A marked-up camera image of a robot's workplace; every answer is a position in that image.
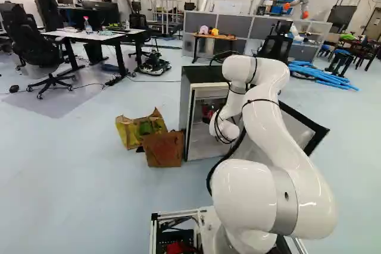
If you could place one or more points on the brown paper bag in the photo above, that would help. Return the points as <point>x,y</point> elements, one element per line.
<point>163,150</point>

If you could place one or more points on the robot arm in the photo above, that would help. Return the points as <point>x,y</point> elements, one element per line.
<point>259,188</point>

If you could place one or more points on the white top desk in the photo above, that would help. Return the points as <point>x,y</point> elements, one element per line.
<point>89,35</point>

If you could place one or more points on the blue foam tubes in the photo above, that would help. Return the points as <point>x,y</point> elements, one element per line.
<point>321,75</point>

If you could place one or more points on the black mesh office chair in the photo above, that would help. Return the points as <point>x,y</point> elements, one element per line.
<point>275,47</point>

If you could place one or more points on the red drink can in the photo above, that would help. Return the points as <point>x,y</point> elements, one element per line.
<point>206,113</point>

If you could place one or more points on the yellow paper bag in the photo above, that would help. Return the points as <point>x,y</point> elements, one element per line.
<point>126,132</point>

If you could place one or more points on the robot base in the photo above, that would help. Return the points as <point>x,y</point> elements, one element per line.
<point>178,230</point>

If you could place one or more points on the black mini fridge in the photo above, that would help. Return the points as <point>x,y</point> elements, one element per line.
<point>186,102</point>

